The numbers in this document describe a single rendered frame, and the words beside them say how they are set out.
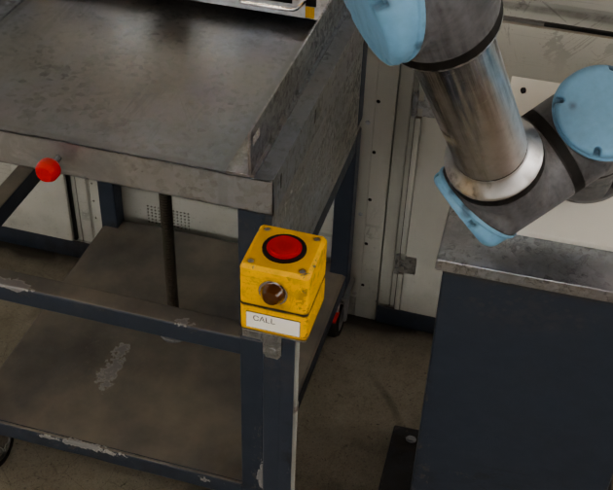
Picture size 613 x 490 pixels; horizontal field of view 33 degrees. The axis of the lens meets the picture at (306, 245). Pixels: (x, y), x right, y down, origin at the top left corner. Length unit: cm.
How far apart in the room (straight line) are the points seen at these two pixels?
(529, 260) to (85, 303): 69
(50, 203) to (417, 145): 91
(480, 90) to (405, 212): 113
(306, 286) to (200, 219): 124
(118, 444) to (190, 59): 72
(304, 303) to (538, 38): 91
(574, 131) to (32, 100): 76
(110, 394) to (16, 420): 18
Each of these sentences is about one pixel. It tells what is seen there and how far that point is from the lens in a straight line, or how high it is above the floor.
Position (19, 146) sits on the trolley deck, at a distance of 147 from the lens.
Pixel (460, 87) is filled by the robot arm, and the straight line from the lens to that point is 101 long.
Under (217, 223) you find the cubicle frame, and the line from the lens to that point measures 232.
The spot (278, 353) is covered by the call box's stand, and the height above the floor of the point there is 75.
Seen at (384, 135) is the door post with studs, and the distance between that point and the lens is 206.
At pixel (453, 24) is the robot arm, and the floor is 122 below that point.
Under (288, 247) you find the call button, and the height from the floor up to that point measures 91.
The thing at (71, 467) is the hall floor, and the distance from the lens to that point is 211.
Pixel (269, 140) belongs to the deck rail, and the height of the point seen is 85.
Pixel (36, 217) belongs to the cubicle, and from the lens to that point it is 252.
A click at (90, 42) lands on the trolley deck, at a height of 85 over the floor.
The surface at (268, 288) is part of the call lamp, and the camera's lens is 111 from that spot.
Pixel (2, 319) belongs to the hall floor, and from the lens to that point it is 243.
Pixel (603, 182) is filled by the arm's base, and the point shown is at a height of 86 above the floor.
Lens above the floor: 162
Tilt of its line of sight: 39 degrees down
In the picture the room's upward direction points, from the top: 2 degrees clockwise
